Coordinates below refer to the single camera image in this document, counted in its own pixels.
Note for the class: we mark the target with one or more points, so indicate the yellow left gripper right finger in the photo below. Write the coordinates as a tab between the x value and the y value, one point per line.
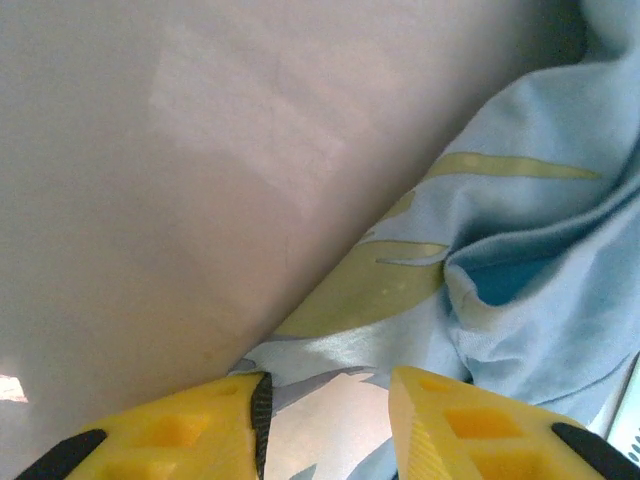
480	440

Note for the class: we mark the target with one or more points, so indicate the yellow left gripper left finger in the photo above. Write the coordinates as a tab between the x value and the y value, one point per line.
165	440

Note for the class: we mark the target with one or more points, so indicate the light blue printed t-shirt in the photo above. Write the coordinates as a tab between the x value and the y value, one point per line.
525	225

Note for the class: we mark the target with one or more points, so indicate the aluminium profile mounting rail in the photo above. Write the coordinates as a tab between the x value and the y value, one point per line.
625	400

